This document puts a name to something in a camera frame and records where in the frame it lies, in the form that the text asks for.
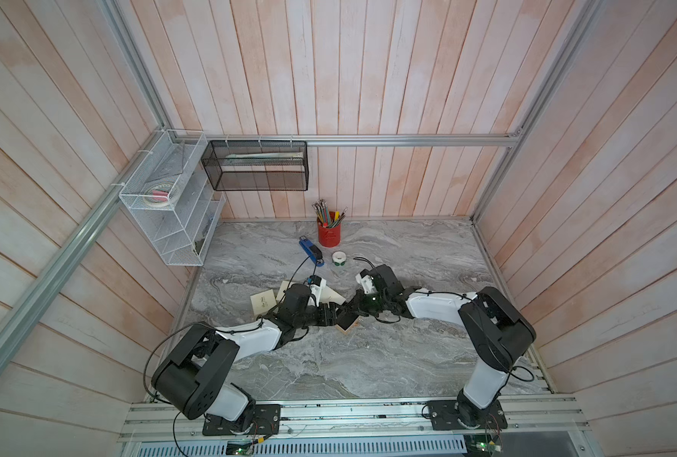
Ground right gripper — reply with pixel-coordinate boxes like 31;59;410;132
342;289;390;317

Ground large cream jewelry box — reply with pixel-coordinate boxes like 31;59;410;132
315;287;359;332

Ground small cream jewelry box front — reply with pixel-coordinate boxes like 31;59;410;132
250;289;277;318

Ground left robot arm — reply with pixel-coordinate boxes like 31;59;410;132
151;284;344;430

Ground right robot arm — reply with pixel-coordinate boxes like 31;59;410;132
336;265;536;430

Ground green sticker roll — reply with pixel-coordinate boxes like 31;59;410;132
332;251;347;267

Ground blue stapler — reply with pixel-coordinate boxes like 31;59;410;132
299;236;325;267

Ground red pen holder cup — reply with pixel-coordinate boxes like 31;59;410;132
317;211;341;248

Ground pens in cup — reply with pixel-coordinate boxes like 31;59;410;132
313;199;345;229

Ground tape roll on shelf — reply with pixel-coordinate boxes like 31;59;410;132
142;181;179;209

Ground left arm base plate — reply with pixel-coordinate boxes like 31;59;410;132
202;403;281;438

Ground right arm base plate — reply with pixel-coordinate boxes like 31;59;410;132
425;399;508;431

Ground black mesh wall basket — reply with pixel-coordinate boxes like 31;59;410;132
201;140;310;192

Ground white wire wall shelf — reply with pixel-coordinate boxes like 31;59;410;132
119;129;225;267

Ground aluminium front rail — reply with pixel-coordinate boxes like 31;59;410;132
118;394;591;442

